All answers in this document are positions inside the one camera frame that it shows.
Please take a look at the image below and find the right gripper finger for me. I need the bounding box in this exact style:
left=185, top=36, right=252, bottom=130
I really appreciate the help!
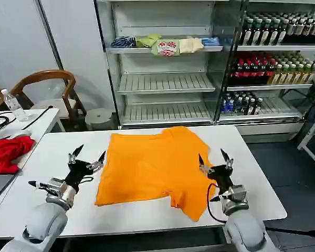
left=198, top=153, right=211, bottom=176
left=220, top=148, right=235, bottom=170

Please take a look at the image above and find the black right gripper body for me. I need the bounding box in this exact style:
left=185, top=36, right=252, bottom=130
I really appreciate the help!
left=207, top=165, right=234, bottom=195

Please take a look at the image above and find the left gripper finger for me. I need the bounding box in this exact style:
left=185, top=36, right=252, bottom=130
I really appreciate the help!
left=87, top=150, right=107, bottom=173
left=67, top=144, right=85, bottom=165

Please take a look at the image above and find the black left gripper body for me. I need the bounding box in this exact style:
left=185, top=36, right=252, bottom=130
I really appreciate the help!
left=65, top=159, right=94, bottom=191

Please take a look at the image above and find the round grey stool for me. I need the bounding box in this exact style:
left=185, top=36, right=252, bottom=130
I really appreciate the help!
left=84, top=108, right=112, bottom=131

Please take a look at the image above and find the orange t-shirt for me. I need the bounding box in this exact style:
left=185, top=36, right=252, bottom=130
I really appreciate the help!
left=94, top=125, right=217, bottom=223

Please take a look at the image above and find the red cloth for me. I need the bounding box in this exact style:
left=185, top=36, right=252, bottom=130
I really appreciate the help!
left=0, top=134, right=36, bottom=175

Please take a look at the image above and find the wooden chair with white cushion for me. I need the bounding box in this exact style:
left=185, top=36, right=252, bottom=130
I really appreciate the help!
left=9, top=69, right=88, bottom=124

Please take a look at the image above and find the clear plastic water bottle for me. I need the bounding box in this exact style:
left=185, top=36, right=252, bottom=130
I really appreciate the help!
left=0, top=88, right=27, bottom=122

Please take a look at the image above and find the metal shelf with folded cloths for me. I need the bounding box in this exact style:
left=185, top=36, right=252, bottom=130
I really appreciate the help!
left=93, top=0, right=243, bottom=130

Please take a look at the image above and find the metal shelf with bottles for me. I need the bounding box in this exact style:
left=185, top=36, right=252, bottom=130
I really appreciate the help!
left=216, top=0, right=315, bottom=136

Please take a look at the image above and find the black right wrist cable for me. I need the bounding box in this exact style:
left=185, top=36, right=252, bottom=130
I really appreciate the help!
left=206, top=183, right=227, bottom=224

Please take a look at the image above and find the black cable tie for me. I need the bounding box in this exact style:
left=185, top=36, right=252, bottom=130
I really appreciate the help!
left=21, top=105, right=54, bottom=131

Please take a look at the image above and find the coiled black cable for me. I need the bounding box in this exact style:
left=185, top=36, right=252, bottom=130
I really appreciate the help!
left=0, top=111, right=17, bottom=133

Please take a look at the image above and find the white metal table frame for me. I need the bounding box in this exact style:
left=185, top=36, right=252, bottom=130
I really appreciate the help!
left=296, top=107, right=315, bottom=174

